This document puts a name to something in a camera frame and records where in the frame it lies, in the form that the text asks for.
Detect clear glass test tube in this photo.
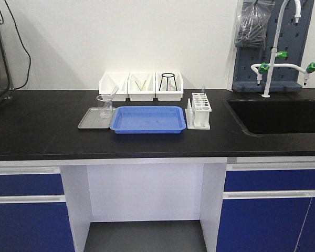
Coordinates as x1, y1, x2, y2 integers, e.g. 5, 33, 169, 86
110, 86, 119, 100

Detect white test tube rack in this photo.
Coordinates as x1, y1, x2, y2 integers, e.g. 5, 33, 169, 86
185, 93, 212, 130

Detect grey pegboard drying rack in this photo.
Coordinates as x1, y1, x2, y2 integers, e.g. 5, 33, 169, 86
232, 1, 314, 92

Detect blue plastic tray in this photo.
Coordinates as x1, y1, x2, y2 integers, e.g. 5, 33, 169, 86
110, 106, 186, 134

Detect yellow green droppers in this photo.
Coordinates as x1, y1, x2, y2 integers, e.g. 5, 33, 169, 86
134, 79, 149, 91

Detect clear glass flask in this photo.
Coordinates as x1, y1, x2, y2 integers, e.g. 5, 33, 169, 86
166, 81, 177, 91

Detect right white storage bin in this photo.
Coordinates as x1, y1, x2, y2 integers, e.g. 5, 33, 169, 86
155, 72, 183, 101

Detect white storage bin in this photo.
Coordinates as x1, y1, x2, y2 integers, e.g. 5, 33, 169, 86
99, 72, 129, 101
127, 72, 155, 101
155, 72, 183, 101

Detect middle white storage bin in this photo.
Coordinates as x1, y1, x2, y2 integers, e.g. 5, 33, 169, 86
127, 72, 155, 101

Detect black metal tripod stand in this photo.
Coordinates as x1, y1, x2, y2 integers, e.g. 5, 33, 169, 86
159, 72, 177, 91

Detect clear glass beaker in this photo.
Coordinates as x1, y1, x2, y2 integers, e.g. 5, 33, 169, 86
96, 94, 113, 118

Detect left white storage bin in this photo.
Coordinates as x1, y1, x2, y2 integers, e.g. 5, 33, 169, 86
99, 72, 129, 101

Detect grey plastic tray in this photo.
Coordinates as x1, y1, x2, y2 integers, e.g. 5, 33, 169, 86
78, 108, 112, 130

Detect black sink basin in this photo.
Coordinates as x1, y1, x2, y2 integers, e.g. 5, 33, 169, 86
225, 99, 315, 135

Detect white lab faucet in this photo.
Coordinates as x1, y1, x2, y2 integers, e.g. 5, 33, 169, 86
250, 0, 315, 98

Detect plastic bag of pegs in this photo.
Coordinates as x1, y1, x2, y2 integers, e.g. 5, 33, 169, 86
235, 1, 275, 49

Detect right blue cabinet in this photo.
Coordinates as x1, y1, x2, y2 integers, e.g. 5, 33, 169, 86
216, 157, 315, 251

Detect blue cabinet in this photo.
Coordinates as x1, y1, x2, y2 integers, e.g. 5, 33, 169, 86
0, 166, 76, 251
216, 157, 315, 251

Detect left blue cabinet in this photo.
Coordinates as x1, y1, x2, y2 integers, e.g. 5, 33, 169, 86
0, 166, 76, 251

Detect black power cable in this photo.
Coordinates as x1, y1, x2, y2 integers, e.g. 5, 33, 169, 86
2, 0, 32, 91

